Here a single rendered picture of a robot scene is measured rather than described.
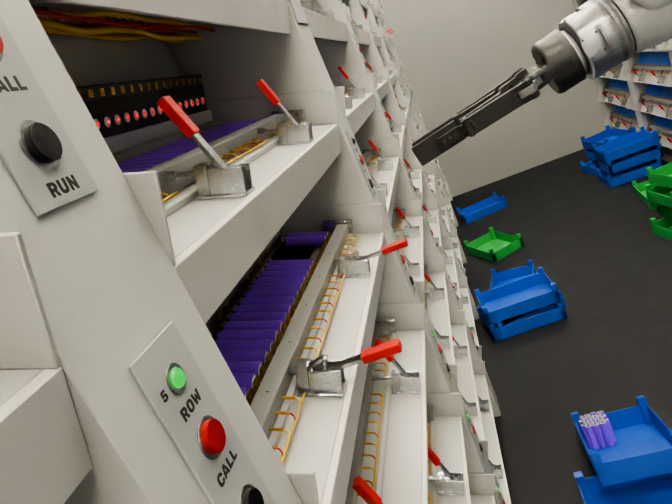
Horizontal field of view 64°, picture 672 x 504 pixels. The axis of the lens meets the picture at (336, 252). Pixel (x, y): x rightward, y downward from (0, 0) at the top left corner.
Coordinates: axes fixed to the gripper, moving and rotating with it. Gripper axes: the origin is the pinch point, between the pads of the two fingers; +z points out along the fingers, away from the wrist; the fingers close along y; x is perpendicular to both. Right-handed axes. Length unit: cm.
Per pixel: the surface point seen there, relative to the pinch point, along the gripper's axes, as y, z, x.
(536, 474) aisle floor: -48, 28, 101
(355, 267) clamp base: 12.3, 16.8, 6.3
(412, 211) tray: -76, 21, 25
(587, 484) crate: -37, 16, 100
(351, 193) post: -6.7, 16.1, 0.4
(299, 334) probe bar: 32.4, 19.1, 3.8
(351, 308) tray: 21.9, 17.1, 7.7
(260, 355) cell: 35.4, 22.2, 2.7
